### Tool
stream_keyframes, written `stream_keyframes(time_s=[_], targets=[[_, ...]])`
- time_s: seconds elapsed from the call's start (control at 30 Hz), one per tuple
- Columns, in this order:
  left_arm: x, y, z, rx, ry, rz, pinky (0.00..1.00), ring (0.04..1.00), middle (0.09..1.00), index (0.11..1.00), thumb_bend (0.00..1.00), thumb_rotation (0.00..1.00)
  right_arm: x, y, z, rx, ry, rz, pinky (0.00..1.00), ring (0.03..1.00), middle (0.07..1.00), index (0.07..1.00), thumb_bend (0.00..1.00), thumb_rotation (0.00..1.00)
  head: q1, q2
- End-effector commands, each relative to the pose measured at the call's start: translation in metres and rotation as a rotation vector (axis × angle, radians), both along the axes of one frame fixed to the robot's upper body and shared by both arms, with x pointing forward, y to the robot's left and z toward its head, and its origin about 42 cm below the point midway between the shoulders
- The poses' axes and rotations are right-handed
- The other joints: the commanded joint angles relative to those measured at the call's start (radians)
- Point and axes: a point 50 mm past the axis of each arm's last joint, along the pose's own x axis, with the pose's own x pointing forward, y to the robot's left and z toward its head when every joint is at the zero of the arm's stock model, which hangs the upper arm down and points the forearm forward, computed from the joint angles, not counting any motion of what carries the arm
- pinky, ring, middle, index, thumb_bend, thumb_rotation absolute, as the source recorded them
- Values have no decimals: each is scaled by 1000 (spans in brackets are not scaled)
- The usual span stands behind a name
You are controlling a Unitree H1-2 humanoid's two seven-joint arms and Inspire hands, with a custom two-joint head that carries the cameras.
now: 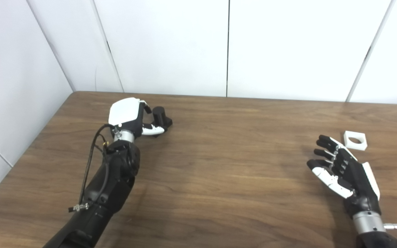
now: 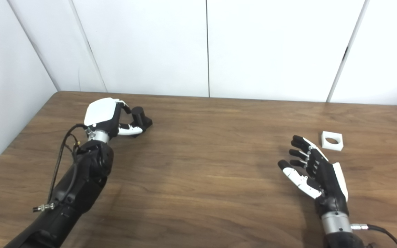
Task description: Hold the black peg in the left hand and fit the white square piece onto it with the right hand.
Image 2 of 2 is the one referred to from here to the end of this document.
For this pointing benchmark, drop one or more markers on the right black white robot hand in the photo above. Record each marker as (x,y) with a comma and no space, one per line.
(329,182)

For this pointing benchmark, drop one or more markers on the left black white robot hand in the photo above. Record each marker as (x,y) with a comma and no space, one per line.
(98,112)

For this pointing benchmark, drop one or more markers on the white square piece with hole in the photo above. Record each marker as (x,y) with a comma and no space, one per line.
(333,146)

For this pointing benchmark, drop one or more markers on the black peg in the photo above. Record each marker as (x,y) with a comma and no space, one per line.
(140,117)

